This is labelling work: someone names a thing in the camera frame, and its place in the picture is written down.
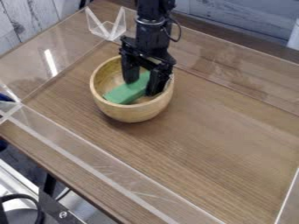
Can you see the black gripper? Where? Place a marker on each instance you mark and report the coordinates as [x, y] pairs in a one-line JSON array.
[[147, 51]]

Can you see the green rectangular block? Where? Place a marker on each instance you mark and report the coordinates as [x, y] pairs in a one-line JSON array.
[[126, 93]]

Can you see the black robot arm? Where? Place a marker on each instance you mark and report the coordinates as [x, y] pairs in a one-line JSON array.
[[154, 10]]

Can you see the brown wooden bowl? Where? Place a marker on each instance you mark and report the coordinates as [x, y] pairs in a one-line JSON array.
[[143, 109]]

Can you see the black table leg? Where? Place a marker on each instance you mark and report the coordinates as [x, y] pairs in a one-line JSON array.
[[50, 185]]

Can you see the clear acrylic corner bracket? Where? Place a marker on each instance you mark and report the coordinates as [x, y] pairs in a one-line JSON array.
[[107, 30]]

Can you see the clear acrylic tray wall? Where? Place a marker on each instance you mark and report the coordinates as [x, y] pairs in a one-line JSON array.
[[115, 187]]

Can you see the black metal table bracket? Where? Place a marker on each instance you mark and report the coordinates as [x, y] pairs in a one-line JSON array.
[[55, 213]]

